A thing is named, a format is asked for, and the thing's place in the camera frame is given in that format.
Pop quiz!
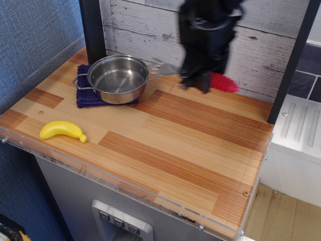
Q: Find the silver dispenser button panel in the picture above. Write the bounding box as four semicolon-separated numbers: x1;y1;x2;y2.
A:
92;199;154;240

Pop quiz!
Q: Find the white toy sink unit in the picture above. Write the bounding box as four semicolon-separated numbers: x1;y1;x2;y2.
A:
260;95;320;206

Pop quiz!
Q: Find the yellow plastic banana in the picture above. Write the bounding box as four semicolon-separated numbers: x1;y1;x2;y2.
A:
39;120;87;143

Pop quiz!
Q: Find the black left vertical post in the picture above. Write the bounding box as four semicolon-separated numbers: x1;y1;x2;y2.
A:
79;0;106;64

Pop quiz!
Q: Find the stainless steel pot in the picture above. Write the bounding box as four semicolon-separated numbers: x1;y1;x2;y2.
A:
73;55;159;104

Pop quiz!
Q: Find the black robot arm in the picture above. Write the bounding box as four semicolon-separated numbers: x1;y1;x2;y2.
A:
178;1;244;93

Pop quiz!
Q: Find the black right vertical post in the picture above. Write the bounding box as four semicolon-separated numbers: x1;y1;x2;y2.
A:
267;0;320;125

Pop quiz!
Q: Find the clear acrylic table edge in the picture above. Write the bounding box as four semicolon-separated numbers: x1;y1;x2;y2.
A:
0;125;274;241

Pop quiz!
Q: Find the red handled metal fork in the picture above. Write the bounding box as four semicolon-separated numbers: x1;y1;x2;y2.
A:
148;63;239;93

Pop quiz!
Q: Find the grey toy fridge cabinet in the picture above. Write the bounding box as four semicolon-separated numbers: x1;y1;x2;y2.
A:
36;157;244;240

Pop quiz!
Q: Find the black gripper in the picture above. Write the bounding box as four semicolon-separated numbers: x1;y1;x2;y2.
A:
179;12;237;93

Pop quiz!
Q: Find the black vertical post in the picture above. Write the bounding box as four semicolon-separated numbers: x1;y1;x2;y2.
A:
79;0;106;64
267;0;320;125

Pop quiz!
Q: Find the yellow object bottom left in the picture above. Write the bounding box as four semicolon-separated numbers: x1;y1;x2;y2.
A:
16;231;31;241

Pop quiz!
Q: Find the purple folded cloth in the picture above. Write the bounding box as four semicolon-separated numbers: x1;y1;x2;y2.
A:
76;65;139;108

